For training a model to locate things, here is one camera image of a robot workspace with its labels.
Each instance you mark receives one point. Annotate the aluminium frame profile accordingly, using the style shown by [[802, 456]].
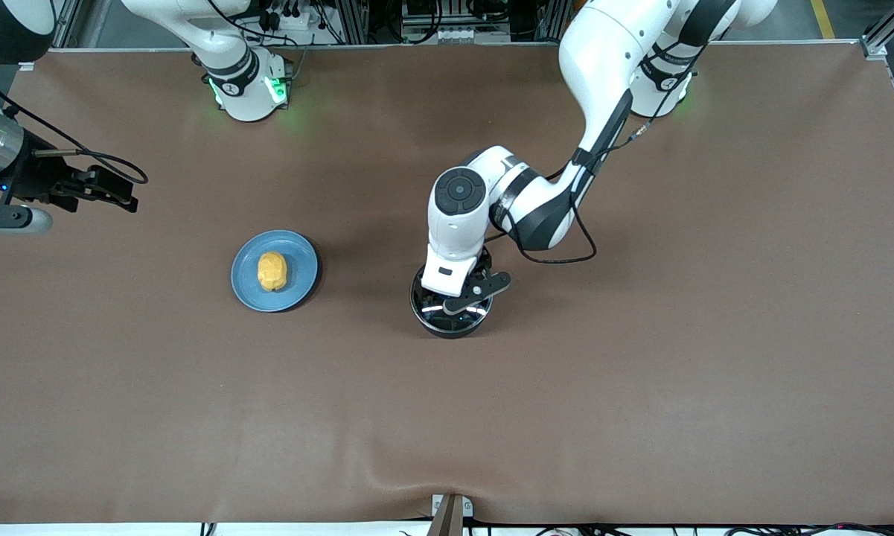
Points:
[[889, 26]]

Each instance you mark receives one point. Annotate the white power strip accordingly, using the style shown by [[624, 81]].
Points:
[[454, 34]]

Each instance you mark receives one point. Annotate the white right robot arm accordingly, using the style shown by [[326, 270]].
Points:
[[246, 82]]

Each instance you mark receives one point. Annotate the glass lid with blue knob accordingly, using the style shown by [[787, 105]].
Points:
[[430, 309]]

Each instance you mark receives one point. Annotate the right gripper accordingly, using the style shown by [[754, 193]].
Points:
[[36, 176]]

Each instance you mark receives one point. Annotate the yellow potato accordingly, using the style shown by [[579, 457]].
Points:
[[272, 272]]

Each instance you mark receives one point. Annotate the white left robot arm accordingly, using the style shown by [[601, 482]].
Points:
[[603, 45]]

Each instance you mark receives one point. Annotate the metal table edge bracket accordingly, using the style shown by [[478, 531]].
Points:
[[451, 514]]

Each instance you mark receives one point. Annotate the blue round plate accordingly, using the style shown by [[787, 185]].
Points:
[[298, 260]]

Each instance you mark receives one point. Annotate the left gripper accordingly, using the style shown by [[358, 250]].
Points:
[[484, 261]]

